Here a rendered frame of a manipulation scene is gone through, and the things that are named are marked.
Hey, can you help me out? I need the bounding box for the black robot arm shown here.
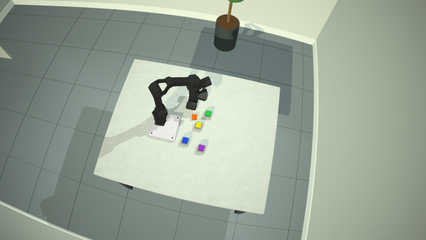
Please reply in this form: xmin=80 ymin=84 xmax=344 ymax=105
xmin=148 ymin=74 xmax=212 ymax=126

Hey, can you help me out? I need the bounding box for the green button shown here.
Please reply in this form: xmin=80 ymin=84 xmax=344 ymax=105
xmin=204 ymin=110 xmax=212 ymax=119

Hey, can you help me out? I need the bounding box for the purple button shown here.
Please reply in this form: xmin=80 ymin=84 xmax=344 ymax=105
xmin=197 ymin=144 xmax=206 ymax=154

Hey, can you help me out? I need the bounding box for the blue button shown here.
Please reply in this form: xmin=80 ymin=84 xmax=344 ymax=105
xmin=181 ymin=137 xmax=190 ymax=146

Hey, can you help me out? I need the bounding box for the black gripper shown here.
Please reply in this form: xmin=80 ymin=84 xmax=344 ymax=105
xmin=186 ymin=91 xmax=199 ymax=110

